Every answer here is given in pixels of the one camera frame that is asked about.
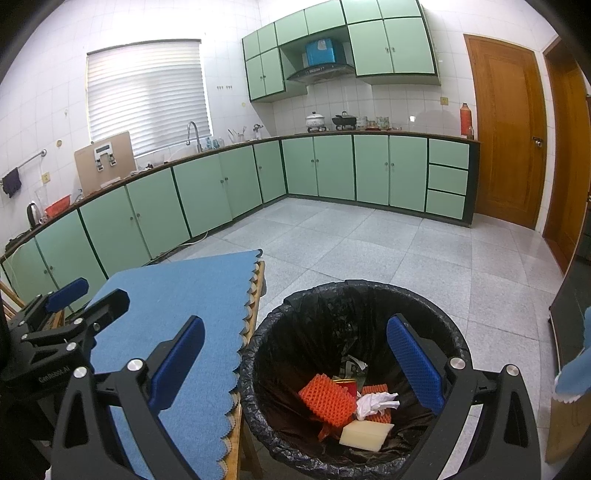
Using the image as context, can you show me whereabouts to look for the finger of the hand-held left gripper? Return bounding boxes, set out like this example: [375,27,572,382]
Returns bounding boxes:
[21,288,131,356]
[9,277,90,335]

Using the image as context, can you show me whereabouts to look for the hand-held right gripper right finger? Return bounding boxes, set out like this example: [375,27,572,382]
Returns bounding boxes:
[386,314,542,480]

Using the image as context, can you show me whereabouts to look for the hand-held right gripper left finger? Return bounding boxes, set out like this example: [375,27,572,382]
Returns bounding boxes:
[51,315,206,480]

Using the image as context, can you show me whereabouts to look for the white tissue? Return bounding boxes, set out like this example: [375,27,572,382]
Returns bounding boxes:
[355,391,400,422]

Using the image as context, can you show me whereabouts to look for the crushed grey carton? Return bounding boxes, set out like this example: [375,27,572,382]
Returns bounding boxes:
[339,354,369,386]

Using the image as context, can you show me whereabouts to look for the orange foam net sleeve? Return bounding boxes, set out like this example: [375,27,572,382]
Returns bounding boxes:
[298,374,358,428]
[358,383,393,425]

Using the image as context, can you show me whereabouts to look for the red paper cup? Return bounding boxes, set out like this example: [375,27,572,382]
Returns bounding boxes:
[333,377,361,398]

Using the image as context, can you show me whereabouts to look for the pale yellow sponge block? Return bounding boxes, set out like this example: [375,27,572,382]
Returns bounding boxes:
[338,421,393,452]

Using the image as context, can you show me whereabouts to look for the bin with black bag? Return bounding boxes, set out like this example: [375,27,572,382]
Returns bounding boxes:
[238,279,472,480]

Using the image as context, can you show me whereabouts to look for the wooden chair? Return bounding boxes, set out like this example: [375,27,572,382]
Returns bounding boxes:
[0,272,68,330]

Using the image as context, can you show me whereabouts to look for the blue scalloped table cloth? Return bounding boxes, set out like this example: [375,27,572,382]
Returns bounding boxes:
[83,248,265,478]

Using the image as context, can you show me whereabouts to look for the red plastic basin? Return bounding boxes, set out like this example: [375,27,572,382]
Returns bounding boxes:
[45,196,71,219]

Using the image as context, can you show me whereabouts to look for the wooden table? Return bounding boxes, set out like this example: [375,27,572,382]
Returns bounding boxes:
[228,261,269,480]

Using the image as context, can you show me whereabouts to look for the tan wooden board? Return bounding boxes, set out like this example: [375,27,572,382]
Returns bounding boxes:
[74,130,136,192]

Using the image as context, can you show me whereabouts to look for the dark hanging towel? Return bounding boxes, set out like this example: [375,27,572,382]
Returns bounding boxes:
[1,167,22,198]

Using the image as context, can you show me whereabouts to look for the white device on board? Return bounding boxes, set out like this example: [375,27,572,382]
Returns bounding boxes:
[93,144,117,172]

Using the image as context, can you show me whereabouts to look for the light blue cloth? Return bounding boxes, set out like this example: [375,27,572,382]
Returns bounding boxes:
[551,305,591,402]

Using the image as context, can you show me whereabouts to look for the dark cabinet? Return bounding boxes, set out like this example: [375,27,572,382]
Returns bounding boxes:
[547,92,591,370]

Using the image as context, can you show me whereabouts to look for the green base cabinets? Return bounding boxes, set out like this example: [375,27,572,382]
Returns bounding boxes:
[0,131,481,305]

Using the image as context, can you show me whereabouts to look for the white window blind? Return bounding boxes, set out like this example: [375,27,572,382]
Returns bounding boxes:
[86,39,212,158]

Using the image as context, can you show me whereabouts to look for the brown wooden door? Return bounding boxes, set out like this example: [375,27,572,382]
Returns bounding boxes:
[463,33,549,230]

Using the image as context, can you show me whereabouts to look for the range hood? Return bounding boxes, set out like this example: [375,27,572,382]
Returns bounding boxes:
[286,64,356,85]

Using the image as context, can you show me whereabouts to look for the blue box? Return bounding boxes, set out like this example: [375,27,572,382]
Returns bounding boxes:
[305,38,337,66]

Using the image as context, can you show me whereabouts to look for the steel towel rail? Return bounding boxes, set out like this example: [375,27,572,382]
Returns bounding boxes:
[2,149,48,178]

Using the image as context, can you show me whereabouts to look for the brown wooden door frame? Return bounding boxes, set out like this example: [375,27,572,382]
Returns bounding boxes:
[542,39,591,278]

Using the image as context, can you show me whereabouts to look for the green wall cabinets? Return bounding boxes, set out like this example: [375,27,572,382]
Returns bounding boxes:
[242,0,441,103]

